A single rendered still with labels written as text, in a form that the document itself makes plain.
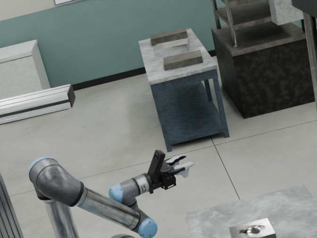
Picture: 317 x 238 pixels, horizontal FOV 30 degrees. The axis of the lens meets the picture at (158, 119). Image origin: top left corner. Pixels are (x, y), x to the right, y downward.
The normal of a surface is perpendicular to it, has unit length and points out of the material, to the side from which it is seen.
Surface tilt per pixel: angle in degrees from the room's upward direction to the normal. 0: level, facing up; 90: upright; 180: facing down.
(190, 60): 90
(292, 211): 0
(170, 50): 90
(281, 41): 90
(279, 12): 90
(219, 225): 0
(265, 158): 0
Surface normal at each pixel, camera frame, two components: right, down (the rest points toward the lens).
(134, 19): 0.09, 0.33
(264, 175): -0.22, -0.91
